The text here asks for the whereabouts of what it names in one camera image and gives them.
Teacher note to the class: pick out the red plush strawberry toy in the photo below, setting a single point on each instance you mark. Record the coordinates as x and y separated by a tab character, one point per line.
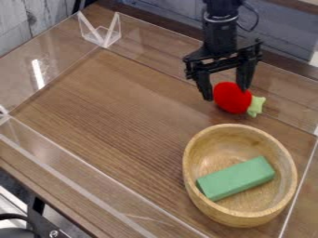
237	101

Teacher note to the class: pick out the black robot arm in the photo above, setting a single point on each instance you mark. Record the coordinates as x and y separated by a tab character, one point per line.
222	51

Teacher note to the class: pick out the black table leg bracket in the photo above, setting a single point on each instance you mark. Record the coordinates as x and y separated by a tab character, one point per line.
43	227

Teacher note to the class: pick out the clear acrylic barrier panels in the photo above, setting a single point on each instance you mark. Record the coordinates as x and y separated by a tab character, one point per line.
100	119

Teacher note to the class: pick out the clear acrylic corner bracket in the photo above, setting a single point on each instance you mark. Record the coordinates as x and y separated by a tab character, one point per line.
102	36

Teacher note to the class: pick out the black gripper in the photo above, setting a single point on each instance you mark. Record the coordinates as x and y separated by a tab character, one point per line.
242	58

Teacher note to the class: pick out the wooden bowl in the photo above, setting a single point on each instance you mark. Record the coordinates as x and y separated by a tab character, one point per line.
225	145

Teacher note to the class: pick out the green rectangular block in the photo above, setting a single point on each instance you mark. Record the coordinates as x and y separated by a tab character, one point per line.
236	178

